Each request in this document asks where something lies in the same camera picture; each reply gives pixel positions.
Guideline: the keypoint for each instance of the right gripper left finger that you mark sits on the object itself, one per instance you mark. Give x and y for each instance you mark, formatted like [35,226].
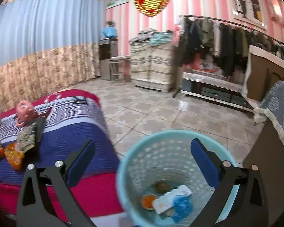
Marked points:
[34,206]

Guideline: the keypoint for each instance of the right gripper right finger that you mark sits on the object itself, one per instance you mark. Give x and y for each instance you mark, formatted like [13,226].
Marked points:
[250,207]

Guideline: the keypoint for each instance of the orange snack wrapper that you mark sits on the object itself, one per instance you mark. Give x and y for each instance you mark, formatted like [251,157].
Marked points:
[14,157]

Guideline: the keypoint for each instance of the patterned snack bag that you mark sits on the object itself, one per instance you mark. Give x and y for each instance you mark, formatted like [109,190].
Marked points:
[26,138]

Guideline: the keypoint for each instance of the black round bowl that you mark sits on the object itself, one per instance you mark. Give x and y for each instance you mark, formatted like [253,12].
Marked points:
[162,187]

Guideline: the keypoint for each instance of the blue plastic wrapper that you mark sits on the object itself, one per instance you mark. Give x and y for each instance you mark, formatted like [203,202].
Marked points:
[182,207]

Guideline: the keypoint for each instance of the light blue plastic basket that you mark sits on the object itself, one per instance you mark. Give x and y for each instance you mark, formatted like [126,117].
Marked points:
[164,156]

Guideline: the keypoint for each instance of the blue floral fringed cloth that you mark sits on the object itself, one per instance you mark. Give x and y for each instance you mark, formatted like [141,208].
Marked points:
[272,108]

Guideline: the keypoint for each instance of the low black tv stand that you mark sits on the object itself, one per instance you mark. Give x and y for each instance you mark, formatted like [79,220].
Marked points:
[215,94]

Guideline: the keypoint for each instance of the white lace cloth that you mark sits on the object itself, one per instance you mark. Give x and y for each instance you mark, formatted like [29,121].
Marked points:
[213,81]

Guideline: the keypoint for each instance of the hanging dark clothes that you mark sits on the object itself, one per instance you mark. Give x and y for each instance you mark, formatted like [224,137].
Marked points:
[226,44]

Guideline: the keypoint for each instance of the small metal side table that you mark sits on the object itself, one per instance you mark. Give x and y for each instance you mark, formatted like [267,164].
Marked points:
[118,66]

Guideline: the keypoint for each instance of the metal clothes rack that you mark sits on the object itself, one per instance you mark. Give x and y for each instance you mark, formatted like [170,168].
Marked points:
[238,76]

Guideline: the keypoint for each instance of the blue and floral curtain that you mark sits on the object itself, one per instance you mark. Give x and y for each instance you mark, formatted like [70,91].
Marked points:
[47,45]

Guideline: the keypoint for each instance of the patterned cloth covered cabinet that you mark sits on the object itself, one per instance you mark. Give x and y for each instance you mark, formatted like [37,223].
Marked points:
[153,67]

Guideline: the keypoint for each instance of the grey water dispenser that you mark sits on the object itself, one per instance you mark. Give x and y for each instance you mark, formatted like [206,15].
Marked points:
[108,48]

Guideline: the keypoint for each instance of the red pink hanging bag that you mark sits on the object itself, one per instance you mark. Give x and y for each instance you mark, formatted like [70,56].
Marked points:
[177,35]

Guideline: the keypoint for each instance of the blue covered water bottle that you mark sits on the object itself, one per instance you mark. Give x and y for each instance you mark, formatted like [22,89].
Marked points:
[110,30]

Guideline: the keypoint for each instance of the pile of folded clothes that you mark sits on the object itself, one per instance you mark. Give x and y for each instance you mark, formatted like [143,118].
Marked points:
[152,37]

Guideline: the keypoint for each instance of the wedding photo poster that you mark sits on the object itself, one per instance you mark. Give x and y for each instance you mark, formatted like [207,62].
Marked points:
[249,11]

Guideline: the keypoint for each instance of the brown board white frame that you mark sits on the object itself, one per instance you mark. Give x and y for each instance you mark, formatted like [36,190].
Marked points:
[263,70]

